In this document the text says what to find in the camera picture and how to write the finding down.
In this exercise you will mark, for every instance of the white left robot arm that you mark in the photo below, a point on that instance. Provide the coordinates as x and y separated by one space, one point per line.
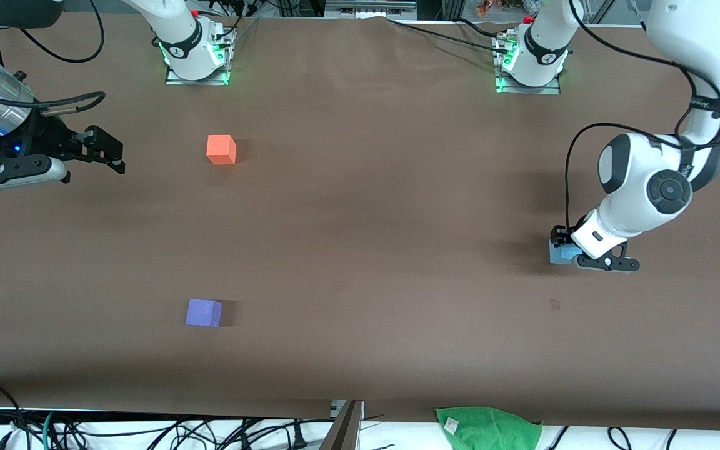
641 181

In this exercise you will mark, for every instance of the purple foam block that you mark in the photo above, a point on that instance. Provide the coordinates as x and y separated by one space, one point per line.
202 312

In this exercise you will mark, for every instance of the green cloth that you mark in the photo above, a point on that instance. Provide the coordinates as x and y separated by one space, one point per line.
488 431

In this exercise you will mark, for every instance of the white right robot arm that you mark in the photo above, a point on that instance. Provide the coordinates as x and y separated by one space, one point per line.
185 31

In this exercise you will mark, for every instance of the light blue foam block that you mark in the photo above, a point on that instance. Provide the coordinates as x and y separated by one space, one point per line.
561 255

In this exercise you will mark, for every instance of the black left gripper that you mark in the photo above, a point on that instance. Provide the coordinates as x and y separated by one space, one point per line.
559 236

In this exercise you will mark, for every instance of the orange foam block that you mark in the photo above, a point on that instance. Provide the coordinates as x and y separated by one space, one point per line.
221 150

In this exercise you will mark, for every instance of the metal frame rail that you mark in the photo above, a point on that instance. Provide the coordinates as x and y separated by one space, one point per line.
369 7

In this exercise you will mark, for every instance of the aluminium profile post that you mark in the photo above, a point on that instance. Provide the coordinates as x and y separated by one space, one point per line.
344 428

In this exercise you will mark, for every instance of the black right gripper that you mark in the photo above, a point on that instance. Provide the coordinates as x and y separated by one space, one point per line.
46 139

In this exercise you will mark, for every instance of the small orange object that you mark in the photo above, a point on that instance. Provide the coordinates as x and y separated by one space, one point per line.
484 7

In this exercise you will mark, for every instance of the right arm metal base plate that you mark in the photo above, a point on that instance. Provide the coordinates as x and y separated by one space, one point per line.
175 79

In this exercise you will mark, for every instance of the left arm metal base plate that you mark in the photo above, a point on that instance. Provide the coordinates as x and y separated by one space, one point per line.
525 89

